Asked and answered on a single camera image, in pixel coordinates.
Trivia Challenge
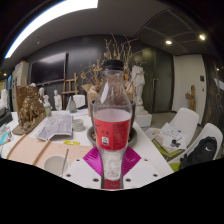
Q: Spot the tall white plaster statue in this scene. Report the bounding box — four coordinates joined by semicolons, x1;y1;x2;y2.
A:
130;64;147;108

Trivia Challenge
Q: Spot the small pale green bottle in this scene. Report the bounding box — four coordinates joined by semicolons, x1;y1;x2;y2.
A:
44;101;53;117

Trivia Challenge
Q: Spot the wooden easel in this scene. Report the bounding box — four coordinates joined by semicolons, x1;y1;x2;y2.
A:
61;72;80;111

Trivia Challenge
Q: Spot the grey pot with dried plant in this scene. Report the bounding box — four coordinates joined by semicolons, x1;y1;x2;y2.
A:
79;33;141;129

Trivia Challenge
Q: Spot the black boxes stack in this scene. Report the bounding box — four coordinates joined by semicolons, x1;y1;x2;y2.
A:
0;106;14;128

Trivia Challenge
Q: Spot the yellow tag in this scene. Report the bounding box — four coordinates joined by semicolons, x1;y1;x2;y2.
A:
63;139;80;147

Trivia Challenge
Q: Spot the grey spray bottle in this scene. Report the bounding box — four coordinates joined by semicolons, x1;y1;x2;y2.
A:
66;95;78;114

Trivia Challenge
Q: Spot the clear red-labelled drink bottle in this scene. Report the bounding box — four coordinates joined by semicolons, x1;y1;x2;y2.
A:
92;59;134;183

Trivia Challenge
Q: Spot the wooden figure sculpture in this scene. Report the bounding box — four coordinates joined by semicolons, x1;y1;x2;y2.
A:
185;84;198;113

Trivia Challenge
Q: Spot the stack of papers and books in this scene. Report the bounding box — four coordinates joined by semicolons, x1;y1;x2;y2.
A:
153;122;184;151

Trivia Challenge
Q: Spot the small white cup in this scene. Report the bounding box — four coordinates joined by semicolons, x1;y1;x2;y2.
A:
72;118;86;132

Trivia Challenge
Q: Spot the brown cardboard box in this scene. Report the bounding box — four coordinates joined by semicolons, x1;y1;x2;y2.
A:
80;83;99;118

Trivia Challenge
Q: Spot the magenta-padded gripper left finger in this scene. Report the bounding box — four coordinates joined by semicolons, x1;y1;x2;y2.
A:
62;145;105;190

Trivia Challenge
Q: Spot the small white plaster bust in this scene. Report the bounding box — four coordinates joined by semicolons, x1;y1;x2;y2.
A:
53;89;64;112
38;86;46;99

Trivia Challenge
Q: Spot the metal spoon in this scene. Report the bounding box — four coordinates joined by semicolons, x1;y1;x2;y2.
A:
60;148;70;176

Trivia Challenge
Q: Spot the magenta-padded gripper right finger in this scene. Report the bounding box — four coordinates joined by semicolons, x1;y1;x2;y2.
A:
120;145;164;190

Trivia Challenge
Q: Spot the open grey printed book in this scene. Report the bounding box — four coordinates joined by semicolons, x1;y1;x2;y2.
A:
35;112;74;142

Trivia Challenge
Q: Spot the tan wooden drawing board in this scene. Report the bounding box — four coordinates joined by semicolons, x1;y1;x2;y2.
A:
5;134;93;169

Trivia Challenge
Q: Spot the dark wall screen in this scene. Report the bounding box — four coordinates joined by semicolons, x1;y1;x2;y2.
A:
29;52;68;86

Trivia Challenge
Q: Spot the black backpack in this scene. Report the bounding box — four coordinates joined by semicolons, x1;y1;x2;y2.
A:
178;135;218;171

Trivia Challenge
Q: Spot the long ceiling light strip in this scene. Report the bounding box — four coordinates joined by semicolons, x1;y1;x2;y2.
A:
4;0;99;59

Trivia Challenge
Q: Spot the grey plant saucer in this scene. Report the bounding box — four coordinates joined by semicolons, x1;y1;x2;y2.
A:
86;124;138;148

